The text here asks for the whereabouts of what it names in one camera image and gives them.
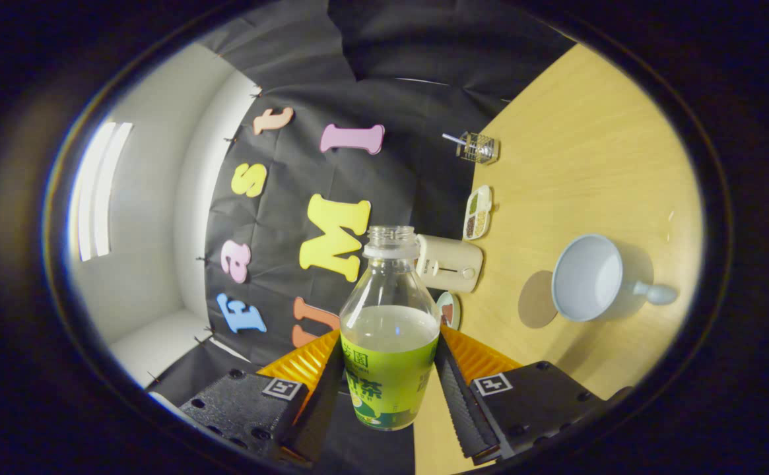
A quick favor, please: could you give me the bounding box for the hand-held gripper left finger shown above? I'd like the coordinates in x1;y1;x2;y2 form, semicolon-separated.
180;329;345;466

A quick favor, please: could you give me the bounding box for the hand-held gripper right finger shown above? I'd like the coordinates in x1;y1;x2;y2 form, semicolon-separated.
434;325;613;466

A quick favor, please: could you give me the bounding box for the green label juice bottle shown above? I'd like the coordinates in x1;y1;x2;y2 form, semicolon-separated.
339;225;441;432

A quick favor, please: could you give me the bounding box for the round brown coaster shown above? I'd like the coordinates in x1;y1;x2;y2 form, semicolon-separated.
518;270;560;329

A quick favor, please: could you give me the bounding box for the pale grey cup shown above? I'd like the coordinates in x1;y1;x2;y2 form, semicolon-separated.
551;234;679;323

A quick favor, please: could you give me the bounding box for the pale green plate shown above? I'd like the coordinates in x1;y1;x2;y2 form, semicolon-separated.
436;292;461;331

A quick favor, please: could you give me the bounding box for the cream toaster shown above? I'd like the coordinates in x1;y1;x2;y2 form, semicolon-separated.
415;234;484;294

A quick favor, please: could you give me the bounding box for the white divided snack dish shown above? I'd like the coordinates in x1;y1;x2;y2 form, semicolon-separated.
462;185;492;241

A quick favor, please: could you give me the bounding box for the black backdrop cloth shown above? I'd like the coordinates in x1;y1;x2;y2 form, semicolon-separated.
150;0;576;475

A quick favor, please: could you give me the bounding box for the wooden table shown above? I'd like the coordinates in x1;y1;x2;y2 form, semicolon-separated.
414;43;703;475

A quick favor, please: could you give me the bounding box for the long ceiling light panel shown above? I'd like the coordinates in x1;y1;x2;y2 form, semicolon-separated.
77;121;134;262

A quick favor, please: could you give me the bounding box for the wire mesh pen holder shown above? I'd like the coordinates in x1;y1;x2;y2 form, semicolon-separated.
457;131;499;165

